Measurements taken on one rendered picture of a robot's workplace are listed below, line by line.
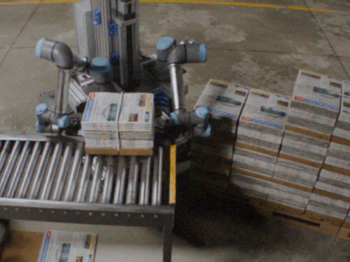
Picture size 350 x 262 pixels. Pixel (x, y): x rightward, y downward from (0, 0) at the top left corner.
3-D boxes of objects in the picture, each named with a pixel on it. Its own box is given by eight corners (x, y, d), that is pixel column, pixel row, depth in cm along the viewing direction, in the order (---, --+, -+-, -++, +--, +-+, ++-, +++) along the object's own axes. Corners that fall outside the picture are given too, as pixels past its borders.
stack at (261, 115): (201, 162, 346) (210, 76, 291) (340, 199, 317) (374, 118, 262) (186, 196, 318) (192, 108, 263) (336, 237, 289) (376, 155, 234)
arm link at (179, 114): (165, 42, 244) (172, 124, 237) (183, 41, 245) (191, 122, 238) (163, 49, 255) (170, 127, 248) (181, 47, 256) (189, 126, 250)
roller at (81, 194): (97, 147, 246) (96, 141, 243) (84, 209, 211) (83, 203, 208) (88, 147, 246) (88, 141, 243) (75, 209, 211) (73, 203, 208)
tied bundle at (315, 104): (292, 96, 277) (298, 67, 261) (333, 107, 269) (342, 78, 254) (283, 129, 250) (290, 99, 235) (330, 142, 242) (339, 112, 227)
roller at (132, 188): (137, 150, 247) (142, 145, 245) (130, 213, 212) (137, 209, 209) (130, 145, 245) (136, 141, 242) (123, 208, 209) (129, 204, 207)
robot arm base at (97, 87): (88, 88, 279) (86, 76, 273) (107, 81, 286) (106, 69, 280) (98, 99, 270) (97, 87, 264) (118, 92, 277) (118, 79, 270)
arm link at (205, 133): (210, 120, 252) (209, 131, 257) (191, 120, 252) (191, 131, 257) (211, 129, 246) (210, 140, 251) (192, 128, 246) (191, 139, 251)
